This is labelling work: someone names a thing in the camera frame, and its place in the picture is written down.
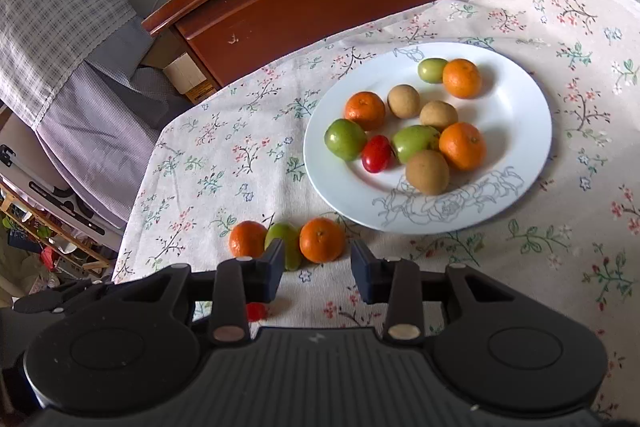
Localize cardboard box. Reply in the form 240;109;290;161
140;34;218;105

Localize small green jujube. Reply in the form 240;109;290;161
418;58;447;84

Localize wooden rack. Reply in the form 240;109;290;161
0;179;113;280

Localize brown longan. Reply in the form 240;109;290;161
405;150;450;196

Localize lilac checked cloth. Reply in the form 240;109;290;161
35;19;173;230

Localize grey flat case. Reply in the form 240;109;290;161
0;146;126;235

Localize dark-spotted green jujube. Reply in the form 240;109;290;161
392;125;441;164

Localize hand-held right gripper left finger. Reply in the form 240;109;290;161
115;241;286;344

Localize white plate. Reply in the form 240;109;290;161
303;42;553;235

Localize orange mandarin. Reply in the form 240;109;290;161
439;122;487;172
344;91;387;131
443;59;483;100
229;221;268;258
299;217;346;264

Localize grey checked cloth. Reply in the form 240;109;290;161
0;0;138;130

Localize floral tablecloth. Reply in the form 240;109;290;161
111;0;640;423

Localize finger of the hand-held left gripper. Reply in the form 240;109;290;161
12;279;118;315

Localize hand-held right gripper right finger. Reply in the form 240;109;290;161
350;241;521;343

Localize brown kiwi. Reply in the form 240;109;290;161
419;100;459;132
387;85;421;119

